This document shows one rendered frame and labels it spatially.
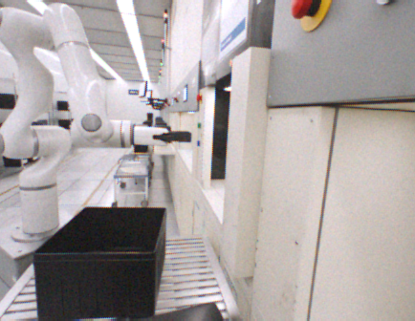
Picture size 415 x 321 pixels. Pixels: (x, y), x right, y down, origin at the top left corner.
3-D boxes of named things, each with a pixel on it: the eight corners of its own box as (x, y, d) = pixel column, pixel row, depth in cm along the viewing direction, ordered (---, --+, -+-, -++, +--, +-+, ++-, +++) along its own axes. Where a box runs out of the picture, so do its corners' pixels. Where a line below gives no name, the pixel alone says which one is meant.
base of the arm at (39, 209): (2, 231, 94) (-2, 186, 91) (55, 215, 110) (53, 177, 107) (24, 246, 84) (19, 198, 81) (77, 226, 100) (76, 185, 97)
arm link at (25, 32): (56, 160, 94) (4, 165, 80) (41, 149, 99) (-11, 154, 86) (64, 23, 80) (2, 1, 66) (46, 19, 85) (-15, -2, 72)
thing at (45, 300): (166, 251, 85) (167, 206, 82) (155, 317, 58) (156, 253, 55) (86, 252, 83) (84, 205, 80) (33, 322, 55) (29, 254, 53)
